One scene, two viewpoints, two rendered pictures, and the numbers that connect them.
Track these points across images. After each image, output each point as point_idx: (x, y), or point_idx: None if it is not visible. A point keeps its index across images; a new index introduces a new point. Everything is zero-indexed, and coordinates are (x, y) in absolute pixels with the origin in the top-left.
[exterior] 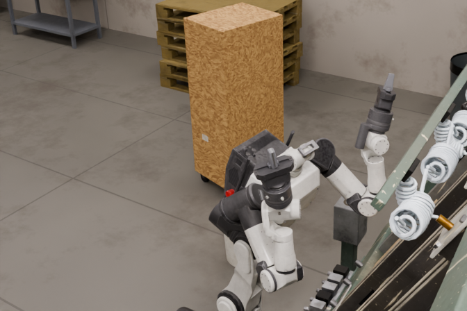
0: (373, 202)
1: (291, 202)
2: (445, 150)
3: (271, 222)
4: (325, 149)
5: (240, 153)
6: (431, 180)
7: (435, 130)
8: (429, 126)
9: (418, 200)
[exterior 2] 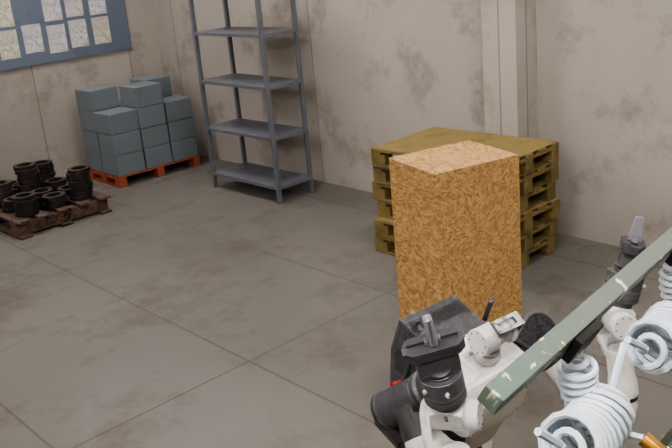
0: (482, 395)
1: (465, 402)
2: (671, 315)
3: (437, 433)
4: (541, 328)
5: (410, 327)
6: (643, 368)
7: (660, 281)
8: (636, 267)
9: (597, 402)
